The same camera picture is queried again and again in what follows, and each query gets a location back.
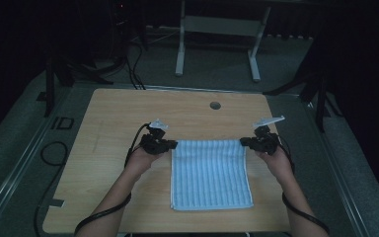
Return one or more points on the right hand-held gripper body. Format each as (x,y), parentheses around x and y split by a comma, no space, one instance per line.
(265,141)

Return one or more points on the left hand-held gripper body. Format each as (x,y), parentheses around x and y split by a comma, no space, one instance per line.
(154,144)

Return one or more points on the blue striped towel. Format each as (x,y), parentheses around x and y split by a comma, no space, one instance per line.
(210,177)

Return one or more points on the person's left hand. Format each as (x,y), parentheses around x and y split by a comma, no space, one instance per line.
(141,163)

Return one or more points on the person's right hand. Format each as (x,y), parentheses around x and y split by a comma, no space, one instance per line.
(278,163)

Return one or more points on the black metal stand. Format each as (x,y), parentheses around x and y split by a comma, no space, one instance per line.
(50,89)
(320,105)

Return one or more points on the white metal desk frame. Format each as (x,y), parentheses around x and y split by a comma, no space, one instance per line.
(217,25)

